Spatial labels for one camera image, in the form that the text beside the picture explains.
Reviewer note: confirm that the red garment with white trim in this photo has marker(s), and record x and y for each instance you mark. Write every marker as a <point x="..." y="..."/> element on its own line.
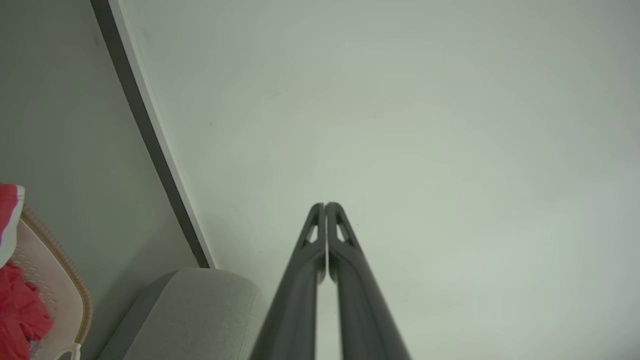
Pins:
<point x="20" y="310"/>

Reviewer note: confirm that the black and white baseboard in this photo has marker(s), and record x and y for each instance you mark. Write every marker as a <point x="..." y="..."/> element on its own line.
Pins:
<point x="150" y="135"/>

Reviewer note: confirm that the white perforated laundry basket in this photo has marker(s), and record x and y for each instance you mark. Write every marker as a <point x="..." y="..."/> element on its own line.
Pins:
<point x="60" y="295"/>

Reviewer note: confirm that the grey fabric sofa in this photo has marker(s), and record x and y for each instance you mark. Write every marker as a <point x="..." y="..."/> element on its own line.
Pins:
<point x="195" y="320"/>

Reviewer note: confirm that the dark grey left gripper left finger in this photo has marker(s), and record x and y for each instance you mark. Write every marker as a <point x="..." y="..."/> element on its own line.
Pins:
<point x="295" y="300"/>

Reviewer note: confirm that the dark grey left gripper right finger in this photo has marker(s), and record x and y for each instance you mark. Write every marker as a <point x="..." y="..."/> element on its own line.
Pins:
<point x="360" y="310"/>

